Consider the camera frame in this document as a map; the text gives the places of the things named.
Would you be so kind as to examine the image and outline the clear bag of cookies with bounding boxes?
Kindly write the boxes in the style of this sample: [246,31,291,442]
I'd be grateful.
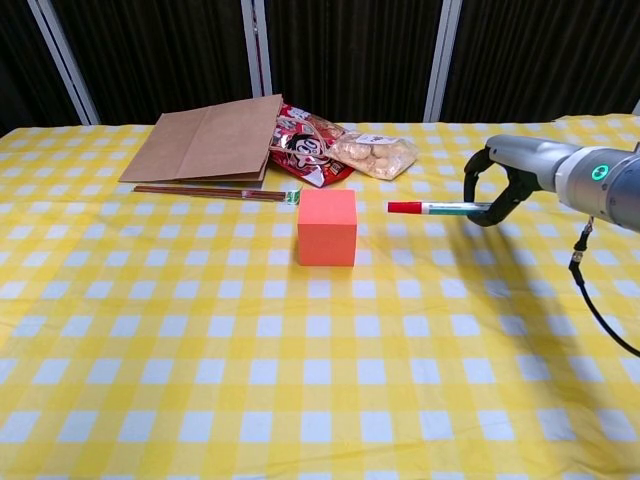
[327,128,420,182]

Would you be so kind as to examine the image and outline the brown chopsticks with green tag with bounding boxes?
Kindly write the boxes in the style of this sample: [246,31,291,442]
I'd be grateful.
[132,184,305,207]

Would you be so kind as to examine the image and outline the red capped white marker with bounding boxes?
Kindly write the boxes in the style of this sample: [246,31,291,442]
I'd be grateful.
[387,199,494,220]

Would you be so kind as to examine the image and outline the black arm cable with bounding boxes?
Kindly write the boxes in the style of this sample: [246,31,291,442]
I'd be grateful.
[567,216,640,359]

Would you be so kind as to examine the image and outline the yellow white checkered tablecloth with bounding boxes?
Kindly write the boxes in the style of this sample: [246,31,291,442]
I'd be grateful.
[0,113,640,480]

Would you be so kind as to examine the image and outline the red snack bag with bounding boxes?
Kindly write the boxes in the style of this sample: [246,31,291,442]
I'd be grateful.
[269,103,357,189]

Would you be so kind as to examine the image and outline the orange cube block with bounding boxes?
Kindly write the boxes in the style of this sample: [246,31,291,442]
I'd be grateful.
[297,189,358,268]

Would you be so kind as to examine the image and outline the brown paper bag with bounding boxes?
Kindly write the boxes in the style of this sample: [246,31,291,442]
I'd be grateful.
[117,92,286,190]

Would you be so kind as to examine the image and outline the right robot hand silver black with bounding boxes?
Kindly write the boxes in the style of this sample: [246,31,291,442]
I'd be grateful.
[462,133,572,229]

